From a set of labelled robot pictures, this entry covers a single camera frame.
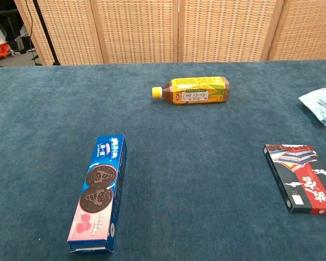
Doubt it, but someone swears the yellow label tea bottle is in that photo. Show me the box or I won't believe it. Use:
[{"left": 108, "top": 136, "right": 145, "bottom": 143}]
[{"left": 152, "top": 76, "right": 230, "bottom": 105}]

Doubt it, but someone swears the wooden rattan folding screen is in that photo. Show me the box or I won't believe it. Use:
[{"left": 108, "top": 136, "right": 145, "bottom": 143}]
[{"left": 14, "top": 0, "right": 326, "bottom": 66}]

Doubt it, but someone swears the blue cookie box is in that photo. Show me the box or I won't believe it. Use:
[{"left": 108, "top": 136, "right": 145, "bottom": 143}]
[{"left": 67, "top": 133, "right": 128, "bottom": 254}]

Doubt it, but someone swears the light blue plastic tissue pack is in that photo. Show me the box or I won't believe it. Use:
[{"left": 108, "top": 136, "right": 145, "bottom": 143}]
[{"left": 298, "top": 87, "right": 326, "bottom": 127}]

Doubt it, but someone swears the blue velvet table cover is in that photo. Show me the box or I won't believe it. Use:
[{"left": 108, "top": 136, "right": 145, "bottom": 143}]
[{"left": 0, "top": 59, "right": 326, "bottom": 261}]

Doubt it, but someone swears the black and red snack packet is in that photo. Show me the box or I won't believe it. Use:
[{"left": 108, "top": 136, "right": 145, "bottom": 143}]
[{"left": 262, "top": 144, "right": 326, "bottom": 215}]

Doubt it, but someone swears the black tripod stand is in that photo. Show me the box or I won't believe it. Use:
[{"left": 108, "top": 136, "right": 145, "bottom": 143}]
[{"left": 32, "top": 0, "right": 61, "bottom": 66}]

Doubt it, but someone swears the black floor cable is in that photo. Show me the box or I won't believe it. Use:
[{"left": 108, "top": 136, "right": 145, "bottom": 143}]
[{"left": 25, "top": 0, "right": 39, "bottom": 61}]

